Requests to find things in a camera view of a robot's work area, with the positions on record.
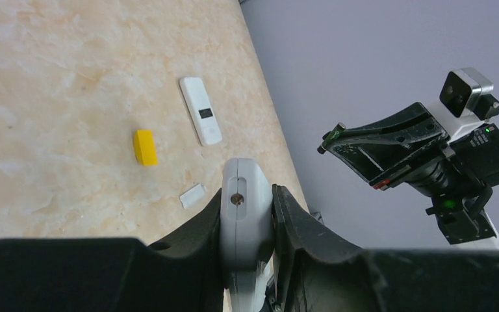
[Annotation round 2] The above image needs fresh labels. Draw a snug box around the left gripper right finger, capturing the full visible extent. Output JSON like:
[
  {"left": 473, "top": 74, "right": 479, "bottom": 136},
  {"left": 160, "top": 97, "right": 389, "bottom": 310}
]
[{"left": 272, "top": 185, "right": 499, "bottom": 311}]

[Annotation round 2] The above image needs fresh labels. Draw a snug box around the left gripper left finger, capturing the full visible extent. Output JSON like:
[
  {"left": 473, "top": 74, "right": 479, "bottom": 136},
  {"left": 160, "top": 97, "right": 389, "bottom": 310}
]
[{"left": 0, "top": 193, "right": 224, "bottom": 311}]

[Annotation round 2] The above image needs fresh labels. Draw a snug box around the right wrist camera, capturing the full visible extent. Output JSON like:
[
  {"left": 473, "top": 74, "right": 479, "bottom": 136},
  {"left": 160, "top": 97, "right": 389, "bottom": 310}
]
[{"left": 426, "top": 67, "right": 499, "bottom": 143}]

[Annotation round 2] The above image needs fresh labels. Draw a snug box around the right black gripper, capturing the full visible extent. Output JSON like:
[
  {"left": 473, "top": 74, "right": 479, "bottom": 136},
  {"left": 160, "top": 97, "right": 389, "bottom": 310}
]
[{"left": 326, "top": 102, "right": 465, "bottom": 198}]

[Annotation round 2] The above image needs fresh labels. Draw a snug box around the yellow block centre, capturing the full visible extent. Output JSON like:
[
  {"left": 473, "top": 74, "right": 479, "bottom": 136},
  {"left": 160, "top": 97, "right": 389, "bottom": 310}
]
[{"left": 133, "top": 129, "right": 159, "bottom": 166}]

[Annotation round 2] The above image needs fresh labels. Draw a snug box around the green orange battery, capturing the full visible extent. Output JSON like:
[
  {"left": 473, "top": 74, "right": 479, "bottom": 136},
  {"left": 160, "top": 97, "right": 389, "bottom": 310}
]
[{"left": 317, "top": 122, "right": 346, "bottom": 154}]

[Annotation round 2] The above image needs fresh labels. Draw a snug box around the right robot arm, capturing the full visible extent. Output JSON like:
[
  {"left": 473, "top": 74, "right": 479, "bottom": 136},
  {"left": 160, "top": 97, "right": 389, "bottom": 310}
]
[{"left": 318, "top": 102, "right": 499, "bottom": 250}]

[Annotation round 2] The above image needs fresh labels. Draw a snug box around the white remote with buttons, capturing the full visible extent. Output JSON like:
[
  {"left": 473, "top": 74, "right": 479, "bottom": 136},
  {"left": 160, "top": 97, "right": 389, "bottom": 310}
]
[{"left": 219, "top": 158, "right": 274, "bottom": 311}]

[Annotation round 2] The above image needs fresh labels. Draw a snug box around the white remote control back up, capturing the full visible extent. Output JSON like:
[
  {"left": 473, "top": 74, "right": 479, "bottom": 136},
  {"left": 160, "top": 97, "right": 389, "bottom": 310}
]
[{"left": 179, "top": 77, "right": 223, "bottom": 146}]

